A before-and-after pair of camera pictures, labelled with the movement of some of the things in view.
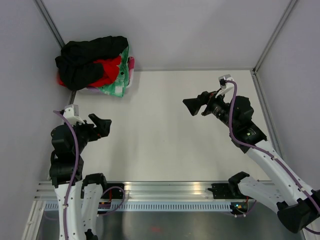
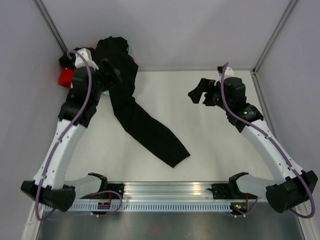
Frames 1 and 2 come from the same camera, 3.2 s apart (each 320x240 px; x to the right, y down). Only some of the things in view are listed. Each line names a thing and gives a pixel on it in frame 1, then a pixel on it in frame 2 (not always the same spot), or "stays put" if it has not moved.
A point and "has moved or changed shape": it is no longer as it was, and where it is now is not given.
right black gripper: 193,105 -> 205,85
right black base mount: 226,191 stays put
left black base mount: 113,191 stays put
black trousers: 76,66 has moved or changed shape
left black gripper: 102,126 -> 111,82
